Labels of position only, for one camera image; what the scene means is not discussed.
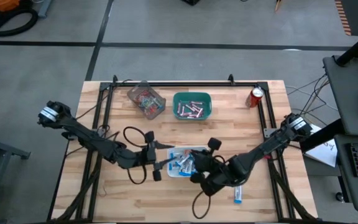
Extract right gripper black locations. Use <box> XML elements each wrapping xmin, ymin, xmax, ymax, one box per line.
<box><xmin>190</xmin><ymin>138</ymin><xmax>229</xmax><ymax>197</ymax></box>

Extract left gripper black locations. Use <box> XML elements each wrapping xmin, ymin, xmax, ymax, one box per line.
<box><xmin>141</xmin><ymin>130</ymin><xmax>177</xmax><ymax>182</ymax></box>

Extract white plastic bin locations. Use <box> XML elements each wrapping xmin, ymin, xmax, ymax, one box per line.
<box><xmin>166</xmin><ymin>146</ymin><xmax>209</xmax><ymax>179</ymax></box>

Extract clear grey plastic bin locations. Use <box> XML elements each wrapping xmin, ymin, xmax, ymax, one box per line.
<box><xmin>126</xmin><ymin>81</ymin><xmax>167</xmax><ymax>122</ymax></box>

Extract teal plastic bin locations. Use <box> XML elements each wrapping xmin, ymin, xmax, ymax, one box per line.
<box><xmin>172</xmin><ymin>91</ymin><xmax>213</xmax><ymax>121</ymax></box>

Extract red soda can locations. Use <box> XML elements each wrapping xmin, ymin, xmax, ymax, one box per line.
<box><xmin>245</xmin><ymin>86</ymin><xmax>264</xmax><ymax>109</ymax></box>

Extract black slanted pole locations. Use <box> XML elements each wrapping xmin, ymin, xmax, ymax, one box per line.
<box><xmin>299</xmin><ymin>118</ymin><xmax>344</xmax><ymax>152</ymax></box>
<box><xmin>335</xmin><ymin>26</ymin><xmax>358</xmax><ymax>68</ymax></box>

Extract white paper sheet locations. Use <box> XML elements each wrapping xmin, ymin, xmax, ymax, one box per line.
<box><xmin>304</xmin><ymin>124</ymin><xmax>338</xmax><ymax>168</ymax></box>

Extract dark grey desk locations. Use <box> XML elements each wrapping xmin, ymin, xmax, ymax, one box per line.
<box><xmin>334</xmin><ymin>134</ymin><xmax>358</xmax><ymax>213</ymax></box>
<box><xmin>323</xmin><ymin>54</ymin><xmax>358</xmax><ymax>137</ymax></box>

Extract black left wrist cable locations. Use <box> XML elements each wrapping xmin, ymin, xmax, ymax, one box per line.
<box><xmin>122</xmin><ymin>126</ymin><xmax>148</xmax><ymax>185</ymax></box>

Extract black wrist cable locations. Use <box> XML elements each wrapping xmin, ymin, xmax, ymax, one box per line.
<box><xmin>191</xmin><ymin>189</ymin><xmax>212</xmax><ymax>220</ymax></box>
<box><xmin>122</xmin><ymin>126</ymin><xmax>148</xmax><ymax>185</ymax></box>

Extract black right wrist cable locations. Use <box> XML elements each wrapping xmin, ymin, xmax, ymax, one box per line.
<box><xmin>191</xmin><ymin>189</ymin><xmax>212</xmax><ymax>220</ymax></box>

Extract black aluminium table frame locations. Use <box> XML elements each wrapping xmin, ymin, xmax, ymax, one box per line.
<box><xmin>47</xmin><ymin>74</ymin><xmax>315</xmax><ymax>223</ymax></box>

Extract grey floor cable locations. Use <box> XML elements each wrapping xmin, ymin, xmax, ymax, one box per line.
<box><xmin>286</xmin><ymin>76</ymin><xmax>328</xmax><ymax>96</ymax></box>

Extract black floor cable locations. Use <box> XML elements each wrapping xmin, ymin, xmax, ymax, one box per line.
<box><xmin>301</xmin><ymin>73</ymin><xmax>331</xmax><ymax>113</ymax></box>

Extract grey metal bench frame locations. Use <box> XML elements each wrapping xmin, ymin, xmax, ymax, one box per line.
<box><xmin>0</xmin><ymin>124</ymin><xmax>32</xmax><ymax>224</ymax></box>

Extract black vacuum hose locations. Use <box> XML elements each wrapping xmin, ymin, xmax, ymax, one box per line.
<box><xmin>0</xmin><ymin>7</ymin><xmax>39</xmax><ymax>37</ymax></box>

